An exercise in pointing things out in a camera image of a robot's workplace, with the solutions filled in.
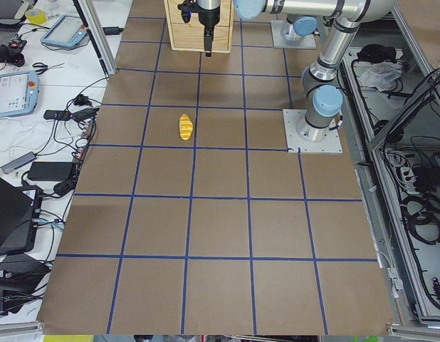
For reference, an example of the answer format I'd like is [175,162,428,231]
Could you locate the aluminium frame post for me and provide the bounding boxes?
[73,0,116,78]

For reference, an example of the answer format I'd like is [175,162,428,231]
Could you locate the wooden drawer cabinet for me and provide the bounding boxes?
[164,0,234,53]

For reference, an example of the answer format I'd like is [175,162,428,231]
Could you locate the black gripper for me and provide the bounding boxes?
[197,0,220,57]

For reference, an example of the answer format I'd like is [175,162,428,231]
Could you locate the black scissors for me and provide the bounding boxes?
[32,62,65,75]

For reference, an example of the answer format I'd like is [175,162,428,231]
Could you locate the upper teach pendant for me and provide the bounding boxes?
[40,14,88,50]

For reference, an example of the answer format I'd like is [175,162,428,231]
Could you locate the power strip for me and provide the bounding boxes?
[72,118,97,171]

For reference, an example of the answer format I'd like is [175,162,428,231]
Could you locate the yellow tape roll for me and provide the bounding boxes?
[25,8,47,25]

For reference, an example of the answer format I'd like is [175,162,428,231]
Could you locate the black laptop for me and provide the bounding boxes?
[0,178,43,256]

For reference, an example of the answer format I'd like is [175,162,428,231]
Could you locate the yellow toy bread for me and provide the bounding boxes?
[179,113,194,141]

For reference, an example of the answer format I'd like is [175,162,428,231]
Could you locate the black cloth bundle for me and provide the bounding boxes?
[357,43,397,63]

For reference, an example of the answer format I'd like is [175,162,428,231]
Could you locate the teach pendant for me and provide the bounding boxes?
[40,14,88,50]
[0,71,39,118]

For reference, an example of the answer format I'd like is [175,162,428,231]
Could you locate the lower teach pendant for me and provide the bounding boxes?
[0,71,39,118]

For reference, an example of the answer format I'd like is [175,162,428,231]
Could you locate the coiled black cables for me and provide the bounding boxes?
[399,192,440,247]

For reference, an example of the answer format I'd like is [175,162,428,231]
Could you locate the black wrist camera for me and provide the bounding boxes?
[177,0,198,24]

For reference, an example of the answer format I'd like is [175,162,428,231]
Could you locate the black power adapter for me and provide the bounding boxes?
[27,162,74,181]

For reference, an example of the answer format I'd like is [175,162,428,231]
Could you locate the white crumpled cloth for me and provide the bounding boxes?
[358,62,403,91]

